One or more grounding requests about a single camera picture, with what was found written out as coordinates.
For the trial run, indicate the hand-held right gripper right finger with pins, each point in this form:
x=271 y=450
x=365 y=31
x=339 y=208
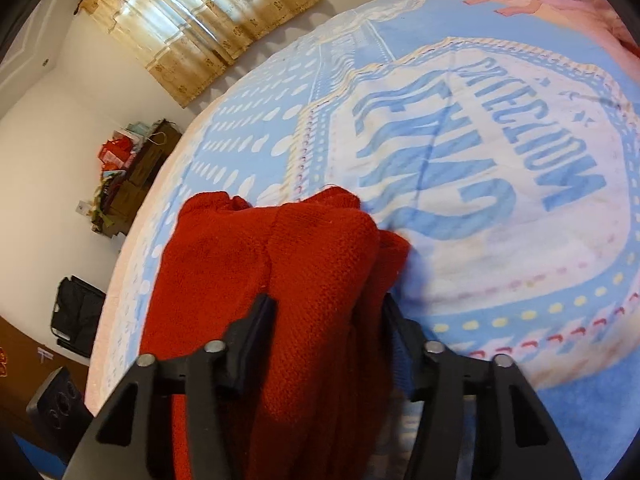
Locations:
x=400 y=360

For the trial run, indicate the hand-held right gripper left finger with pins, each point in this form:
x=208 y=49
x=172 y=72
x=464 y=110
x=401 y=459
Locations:
x=255 y=330

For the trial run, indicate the red knit sweater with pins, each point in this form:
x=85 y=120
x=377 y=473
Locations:
x=320 y=285

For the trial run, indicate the black bag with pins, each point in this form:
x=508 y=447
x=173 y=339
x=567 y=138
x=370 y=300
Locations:
x=80 y=310

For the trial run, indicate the blue printed blanket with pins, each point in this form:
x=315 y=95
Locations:
x=500 y=210

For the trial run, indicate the wooden dresser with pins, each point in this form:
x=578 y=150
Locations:
x=135 y=175

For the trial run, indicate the white card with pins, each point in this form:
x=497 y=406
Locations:
x=83 y=208

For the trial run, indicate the black device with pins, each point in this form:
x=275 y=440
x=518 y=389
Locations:
x=55 y=400

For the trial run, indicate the red packaging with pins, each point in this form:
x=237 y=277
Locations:
x=115 y=152

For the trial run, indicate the brown wooden cabinet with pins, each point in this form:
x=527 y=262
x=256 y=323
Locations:
x=25 y=355

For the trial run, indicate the beige patterned curtain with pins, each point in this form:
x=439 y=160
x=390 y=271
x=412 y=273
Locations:
x=200 y=25

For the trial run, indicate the white door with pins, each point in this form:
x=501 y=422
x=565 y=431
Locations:
x=25 y=55

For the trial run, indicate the pink pillow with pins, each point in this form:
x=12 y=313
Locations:
x=625 y=25

